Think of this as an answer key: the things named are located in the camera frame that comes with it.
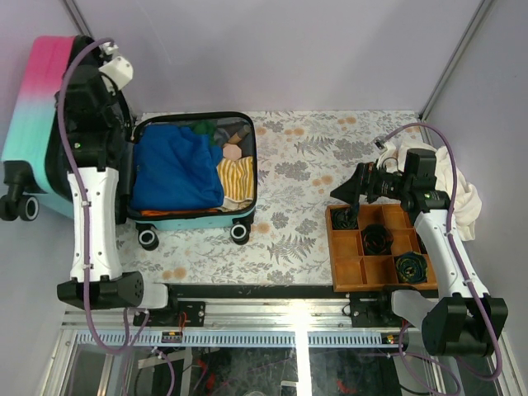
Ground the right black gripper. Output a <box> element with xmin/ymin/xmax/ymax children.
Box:
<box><xmin>329</xmin><ymin>158</ymin><xmax>411</xmax><ymax>206</ymax></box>

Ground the yellow white striped towel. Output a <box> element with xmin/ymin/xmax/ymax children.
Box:
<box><xmin>217</xmin><ymin>157</ymin><xmax>255</xmax><ymax>212</ymax></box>

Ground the small bottle grey cap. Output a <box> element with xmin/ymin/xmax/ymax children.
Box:
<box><xmin>228</xmin><ymin>125</ymin><xmax>252</xmax><ymax>145</ymax></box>

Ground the round peach compact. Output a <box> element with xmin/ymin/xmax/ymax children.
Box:
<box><xmin>223</xmin><ymin>144</ymin><xmax>243</xmax><ymax>161</ymax></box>

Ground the dark green garment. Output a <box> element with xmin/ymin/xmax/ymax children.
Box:
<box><xmin>191</xmin><ymin>120</ymin><xmax>217</xmax><ymax>146</ymax></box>

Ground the pink teal suitcase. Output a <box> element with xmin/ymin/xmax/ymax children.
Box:
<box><xmin>0</xmin><ymin>35</ymin><xmax>258</xmax><ymax>251</ymax></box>

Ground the blue garment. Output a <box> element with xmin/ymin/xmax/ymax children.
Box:
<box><xmin>130</xmin><ymin>124</ymin><xmax>224</xmax><ymax>211</ymax></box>

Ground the orange garment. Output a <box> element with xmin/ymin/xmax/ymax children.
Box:
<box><xmin>139</xmin><ymin>208</ymin><xmax>221</xmax><ymax>217</ymax></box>

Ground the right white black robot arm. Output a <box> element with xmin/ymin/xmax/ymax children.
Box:
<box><xmin>352</xmin><ymin>148</ymin><xmax>508</xmax><ymax>356</ymax></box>

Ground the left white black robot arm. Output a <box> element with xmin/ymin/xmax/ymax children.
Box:
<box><xmin>57</xmin><ymin>65</ymin><xmax>257</xmax><ymax>326</ymax></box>

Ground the rolled black belt top-left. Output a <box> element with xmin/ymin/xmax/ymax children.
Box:
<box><xmin>331</xmin><ymin>204</ymin><xmax>360</xmax><ymax>230</ymax></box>

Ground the rolled black belt centre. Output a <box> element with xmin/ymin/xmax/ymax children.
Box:
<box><xmin>361</xmin><ymin>224</ymin><xmax>394</xmax><ymax>256</ymax></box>

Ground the floral patterned table mat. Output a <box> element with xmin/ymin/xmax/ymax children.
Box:
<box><xmin>116</xmin><ymin>111</ymin><xmax>424</xmax><ymax>285</ymax></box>

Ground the wooden compartment tray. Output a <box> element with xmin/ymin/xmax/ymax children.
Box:
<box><xmin>325</xmin><ymin>204</ymin><xmax>437</xmax><ymax>292</ymax></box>

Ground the rolled black belt right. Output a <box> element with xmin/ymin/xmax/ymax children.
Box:
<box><xmin>416</xmin><ymin>233</ymin><xmax>427</xmax><ymax>254</ymax></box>

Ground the rolled dark belt bottom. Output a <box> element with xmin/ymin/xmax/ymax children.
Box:
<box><xmin>394</xmin><ymin>252</ymin><xmax>428</xmax><ymax>285</ymax></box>

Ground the white crumpled garment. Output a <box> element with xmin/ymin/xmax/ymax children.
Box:
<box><xmin>395</xmin><ymin>138</ymin><xmax>482</xmax><ymax>242</ymax></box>

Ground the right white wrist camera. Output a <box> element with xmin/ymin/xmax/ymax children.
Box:
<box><xmin>375</xmin><ymin>139</ymin><xmax>401</xmax><ymax>173</ymax></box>

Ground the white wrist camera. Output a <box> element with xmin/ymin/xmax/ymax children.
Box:
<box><xmin>99</xmin><ymin>42</ymin><xmax>134</xmax><ymax>94</ymax></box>
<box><xmin>375</xmin><ymin>139</ymin><xmax>401</xmax><ymax>173</ymax></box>

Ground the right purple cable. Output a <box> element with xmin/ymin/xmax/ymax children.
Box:
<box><xmin>383</xmin><ymin>121</ymin><xmax>504</xmax><ymax>395</ymax></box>

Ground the purple cable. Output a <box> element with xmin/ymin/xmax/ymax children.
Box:
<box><xmin>56</xmin><ymin>37</ymin><xmax>176</xmax><ymax>396</ymax></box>
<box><xmin>383</xmin><ymin>121</ymin><xmax>504</xmax><ymax>395</ymax></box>

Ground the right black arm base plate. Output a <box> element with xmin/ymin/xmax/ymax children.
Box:
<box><xmin>349</xmin><ymin>299</ymin><xmax>404</xmax><ymax>328</ymax></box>

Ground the aluminium rail frame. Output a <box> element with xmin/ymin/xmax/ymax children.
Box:
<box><xmin>37</xmin><ymin>298</ymin><xmax>527</xmax><ymax>395</ymax></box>

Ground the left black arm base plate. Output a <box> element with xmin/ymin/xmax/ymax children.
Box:
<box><xmin>153</xmin><ymin>300</ymin><xmax>206</xmax><ymax>328</ymax></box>

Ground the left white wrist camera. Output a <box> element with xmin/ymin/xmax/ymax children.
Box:
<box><xmin>99</xmin><ymin>42</ymin><xmax>134</xmax><ymax>94</ymax></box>

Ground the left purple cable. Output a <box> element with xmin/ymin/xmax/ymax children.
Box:
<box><xmin>56</xmin><ymin>37</ymin><xmax>176</xmax><ymax>396</ymax></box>

